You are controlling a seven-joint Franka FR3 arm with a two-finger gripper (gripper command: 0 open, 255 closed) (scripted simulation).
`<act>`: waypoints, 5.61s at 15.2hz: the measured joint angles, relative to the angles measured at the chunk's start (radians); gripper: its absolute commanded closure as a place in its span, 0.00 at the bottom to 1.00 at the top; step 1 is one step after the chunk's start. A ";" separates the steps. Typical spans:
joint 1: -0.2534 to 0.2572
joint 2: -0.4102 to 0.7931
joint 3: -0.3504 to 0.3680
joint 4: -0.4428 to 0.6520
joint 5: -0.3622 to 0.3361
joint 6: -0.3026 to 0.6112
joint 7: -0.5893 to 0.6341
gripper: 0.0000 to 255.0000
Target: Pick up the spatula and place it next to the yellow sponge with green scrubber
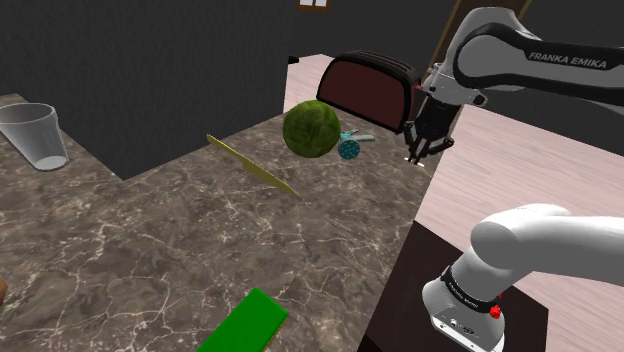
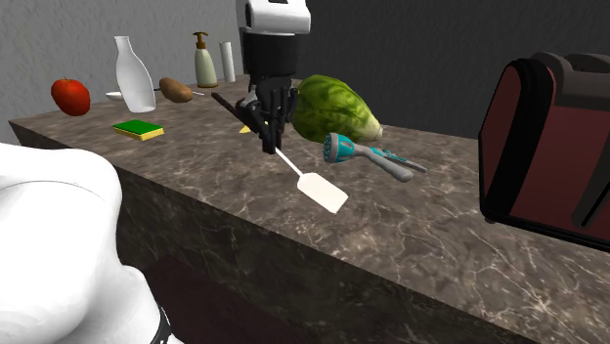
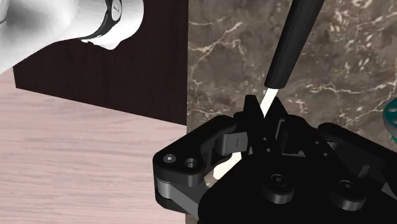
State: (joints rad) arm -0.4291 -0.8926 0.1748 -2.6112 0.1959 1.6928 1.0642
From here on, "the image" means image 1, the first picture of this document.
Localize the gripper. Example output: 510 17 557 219
402 94 463 167

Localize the teal round kitchen tool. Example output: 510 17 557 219
337 129 376 161

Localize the dark red toaster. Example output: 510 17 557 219
315 50 423 135

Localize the green lettuce head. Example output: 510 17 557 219
282 99 342 160

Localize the dark robot stand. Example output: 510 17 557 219
357 220 550 352

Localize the yellow knife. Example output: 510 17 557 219
206 133 302 199

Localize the green flat book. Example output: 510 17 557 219
195 287 289 352

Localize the clear glass cup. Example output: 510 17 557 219
0 102 69 172

